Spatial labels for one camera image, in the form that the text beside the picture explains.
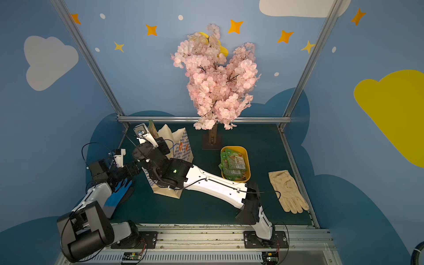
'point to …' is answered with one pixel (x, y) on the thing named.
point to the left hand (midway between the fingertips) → (140, 161)
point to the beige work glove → (291, 197)
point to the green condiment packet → (233, 165)
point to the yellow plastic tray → (243, 150)
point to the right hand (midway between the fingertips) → (155, 135)
